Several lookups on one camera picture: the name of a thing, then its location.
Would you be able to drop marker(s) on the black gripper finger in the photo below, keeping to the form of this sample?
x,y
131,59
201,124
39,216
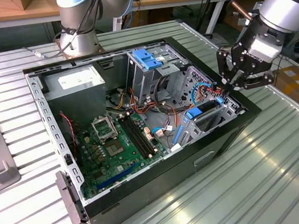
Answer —
x,y
223,65
260,81

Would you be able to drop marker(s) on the hard disk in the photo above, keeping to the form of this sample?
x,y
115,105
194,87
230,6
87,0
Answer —
x,y
193,113

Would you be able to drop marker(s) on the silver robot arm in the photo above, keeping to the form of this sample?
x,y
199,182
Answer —
x,y
283,7

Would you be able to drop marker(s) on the metal disk bay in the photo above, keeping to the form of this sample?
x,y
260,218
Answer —
x,y
192,134

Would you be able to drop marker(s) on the large cardboard box with labels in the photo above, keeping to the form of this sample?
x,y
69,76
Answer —
x,y
297,94

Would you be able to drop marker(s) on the black tripod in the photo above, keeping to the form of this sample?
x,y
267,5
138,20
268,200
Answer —
x,y
209,15

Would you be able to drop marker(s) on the blue plastic drive latch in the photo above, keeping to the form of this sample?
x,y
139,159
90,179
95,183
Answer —
x,y
140,55
152,64

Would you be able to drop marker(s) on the metal optical drive cage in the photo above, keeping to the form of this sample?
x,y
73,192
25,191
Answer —
x,y
142,81

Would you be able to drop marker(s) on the black RAM slot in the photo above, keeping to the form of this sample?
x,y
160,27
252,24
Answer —
x,y
142,133
136,138

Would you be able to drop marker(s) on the black open PC case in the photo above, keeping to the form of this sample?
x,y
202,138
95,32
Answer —
x,y
169,177

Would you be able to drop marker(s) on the CPU socket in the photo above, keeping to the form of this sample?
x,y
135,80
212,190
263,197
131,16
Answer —
x,y
114,149

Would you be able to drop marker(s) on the green motherboard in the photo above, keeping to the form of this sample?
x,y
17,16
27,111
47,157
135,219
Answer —
x,y
122,160

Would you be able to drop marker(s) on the grey power supply unit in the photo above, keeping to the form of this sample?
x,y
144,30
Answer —
x,y
77,101

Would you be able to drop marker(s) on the blue expansion slot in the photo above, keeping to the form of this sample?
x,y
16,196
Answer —
x,y
115,178

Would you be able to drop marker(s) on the black case lock tab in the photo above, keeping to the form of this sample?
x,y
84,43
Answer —
x,y
69,160

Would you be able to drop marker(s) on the grey case side latch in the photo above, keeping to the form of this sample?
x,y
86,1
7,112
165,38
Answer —
x,y
68,199

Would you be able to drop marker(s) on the brown cardboard box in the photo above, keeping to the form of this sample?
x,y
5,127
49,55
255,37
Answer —
x,y
26,2

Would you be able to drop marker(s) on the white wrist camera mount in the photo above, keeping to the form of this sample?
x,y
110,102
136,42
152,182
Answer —
x,y
261,46

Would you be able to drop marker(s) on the brown arm base plate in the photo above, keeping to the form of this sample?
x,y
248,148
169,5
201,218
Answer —
x,y
57,44

